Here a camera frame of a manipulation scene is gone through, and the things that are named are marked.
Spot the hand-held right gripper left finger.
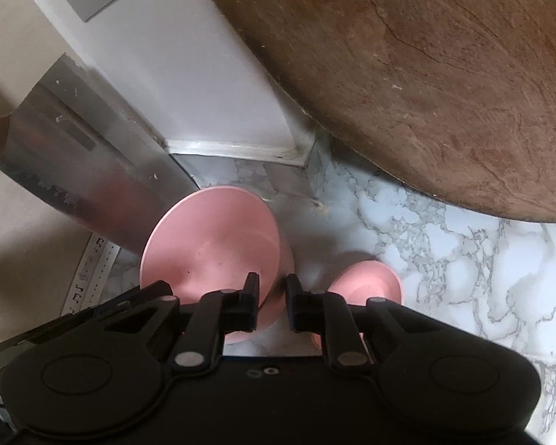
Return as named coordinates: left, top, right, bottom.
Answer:
left=93, top=273, right=261, bottom=374

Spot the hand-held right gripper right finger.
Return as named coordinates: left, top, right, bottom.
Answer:
left=285, top=273, right=427, bottom=372

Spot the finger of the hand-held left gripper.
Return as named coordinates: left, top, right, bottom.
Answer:
left=60, top=280, right=172, bottom=334

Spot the small pink round bowl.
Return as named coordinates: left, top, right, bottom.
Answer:
left=312, top=260, right=404, bottom=350

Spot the large pink bowl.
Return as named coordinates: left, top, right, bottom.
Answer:
left=140, top=185, right=295, bottom=344

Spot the patterned white edge trim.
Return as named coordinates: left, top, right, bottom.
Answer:
left=62, top=234, right=121, bottom=318

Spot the round wooden cutting board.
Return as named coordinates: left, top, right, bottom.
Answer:
left=188, top=0, right=556, bottom=223

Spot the cleaver with wooden handle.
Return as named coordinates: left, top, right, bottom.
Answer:
left=0, top=53, right=202, bottom=256

